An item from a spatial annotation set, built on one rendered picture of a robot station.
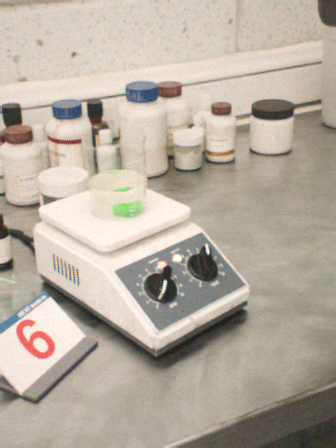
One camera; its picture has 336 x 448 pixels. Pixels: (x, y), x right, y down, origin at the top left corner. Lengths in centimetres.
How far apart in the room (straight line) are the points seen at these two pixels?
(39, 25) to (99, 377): 63
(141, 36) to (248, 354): 66
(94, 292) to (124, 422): 15
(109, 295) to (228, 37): 69
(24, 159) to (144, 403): 44
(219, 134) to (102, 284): 46
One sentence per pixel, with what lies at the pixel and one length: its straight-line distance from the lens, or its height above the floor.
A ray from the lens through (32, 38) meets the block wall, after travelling 111.
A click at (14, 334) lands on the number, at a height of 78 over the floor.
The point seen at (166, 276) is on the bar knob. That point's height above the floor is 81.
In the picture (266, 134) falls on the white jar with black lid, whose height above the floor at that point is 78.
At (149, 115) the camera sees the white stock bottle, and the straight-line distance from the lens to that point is 99.
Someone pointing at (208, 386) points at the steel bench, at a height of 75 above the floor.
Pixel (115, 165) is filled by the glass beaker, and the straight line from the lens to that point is 67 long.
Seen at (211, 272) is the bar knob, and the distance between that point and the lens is 67.
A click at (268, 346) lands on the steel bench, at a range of 67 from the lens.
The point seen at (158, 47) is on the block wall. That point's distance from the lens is 119.
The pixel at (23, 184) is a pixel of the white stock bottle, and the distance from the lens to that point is 95.
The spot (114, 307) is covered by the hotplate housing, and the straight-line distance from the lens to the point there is 66.
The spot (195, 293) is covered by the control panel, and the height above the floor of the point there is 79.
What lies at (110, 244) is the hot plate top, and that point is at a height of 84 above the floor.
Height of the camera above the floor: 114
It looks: 26 degrees down
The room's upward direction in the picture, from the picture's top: 1 degrees counter-clockwise
